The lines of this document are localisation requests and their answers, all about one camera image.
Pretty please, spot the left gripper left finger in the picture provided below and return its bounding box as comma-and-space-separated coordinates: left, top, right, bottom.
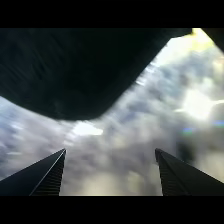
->
0, 148, 67, 197

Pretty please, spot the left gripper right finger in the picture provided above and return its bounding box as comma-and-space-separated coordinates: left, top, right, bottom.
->
154, 148, 224, 197

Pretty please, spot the black garment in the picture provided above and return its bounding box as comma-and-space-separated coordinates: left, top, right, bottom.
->
0, 27, 194, 121

